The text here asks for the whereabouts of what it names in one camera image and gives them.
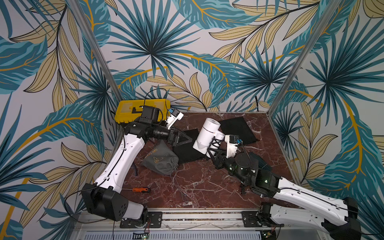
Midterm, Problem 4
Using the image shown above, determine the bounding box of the grey fabric pouch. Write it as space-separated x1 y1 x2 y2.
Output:
141 140 179 176

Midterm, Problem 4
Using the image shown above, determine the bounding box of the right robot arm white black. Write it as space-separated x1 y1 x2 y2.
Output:
208 150 363 240

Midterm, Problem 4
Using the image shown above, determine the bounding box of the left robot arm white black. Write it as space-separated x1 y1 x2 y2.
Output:
81 106 185 225

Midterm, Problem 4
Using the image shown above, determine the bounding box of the yellow black toolbox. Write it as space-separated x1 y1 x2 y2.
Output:
115 99 171 124

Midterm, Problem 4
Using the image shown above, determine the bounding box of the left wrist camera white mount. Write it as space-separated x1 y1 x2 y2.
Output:
166 108 184 130

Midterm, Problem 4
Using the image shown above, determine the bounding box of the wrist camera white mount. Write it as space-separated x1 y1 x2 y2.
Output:
166 108 184 130
225 135 242 159

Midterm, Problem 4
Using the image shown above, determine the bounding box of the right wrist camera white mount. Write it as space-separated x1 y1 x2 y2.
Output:
225 135 242 159

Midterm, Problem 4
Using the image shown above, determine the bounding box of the orange handled screwdriver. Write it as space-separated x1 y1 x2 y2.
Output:
122 187 151 193

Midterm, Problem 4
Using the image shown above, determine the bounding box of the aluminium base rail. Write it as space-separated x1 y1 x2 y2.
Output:
70 208 330 240

